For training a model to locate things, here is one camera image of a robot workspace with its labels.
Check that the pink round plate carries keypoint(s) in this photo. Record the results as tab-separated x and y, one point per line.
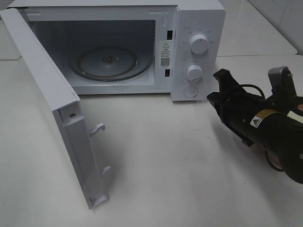
271	159

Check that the white lower microwave knob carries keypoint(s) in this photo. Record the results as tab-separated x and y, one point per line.
194	72

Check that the toast sandwich with lettuce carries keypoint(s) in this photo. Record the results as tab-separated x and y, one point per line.
296	113

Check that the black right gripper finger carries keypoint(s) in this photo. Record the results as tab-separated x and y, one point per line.
217	102
227	84

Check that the warning label with QR code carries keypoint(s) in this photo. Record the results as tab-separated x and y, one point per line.
165	52

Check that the white microwave door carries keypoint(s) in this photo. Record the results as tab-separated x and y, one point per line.
64	104

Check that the white microwave oven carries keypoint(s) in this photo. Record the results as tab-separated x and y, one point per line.
68	27

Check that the white microwave knob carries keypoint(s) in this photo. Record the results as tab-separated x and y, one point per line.
194	72
199	43

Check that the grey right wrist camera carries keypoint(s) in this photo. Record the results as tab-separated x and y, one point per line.
281	80

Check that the white upper microwave knob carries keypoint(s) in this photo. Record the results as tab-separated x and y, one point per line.
199	43

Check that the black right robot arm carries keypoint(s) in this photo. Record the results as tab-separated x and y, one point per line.
264	121

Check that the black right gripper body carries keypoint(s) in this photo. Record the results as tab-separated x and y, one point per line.
236	110

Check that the round white door button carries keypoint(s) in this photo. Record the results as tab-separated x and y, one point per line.
190	92

